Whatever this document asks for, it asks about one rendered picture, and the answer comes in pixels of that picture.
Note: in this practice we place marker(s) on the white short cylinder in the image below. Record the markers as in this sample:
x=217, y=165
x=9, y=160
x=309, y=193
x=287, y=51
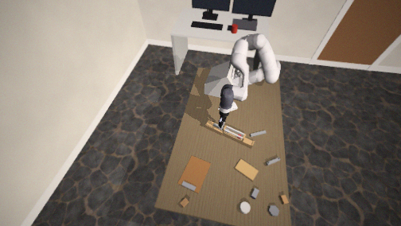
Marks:
x=244, y=207

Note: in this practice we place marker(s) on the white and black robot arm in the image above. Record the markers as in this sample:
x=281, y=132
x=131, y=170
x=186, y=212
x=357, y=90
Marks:
x=238, y=60

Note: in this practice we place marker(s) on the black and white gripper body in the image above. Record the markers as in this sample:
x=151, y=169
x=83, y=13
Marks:
x=223, y=114

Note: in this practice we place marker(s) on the tan flat rectangular board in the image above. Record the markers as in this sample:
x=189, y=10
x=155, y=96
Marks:
x=246, y=170

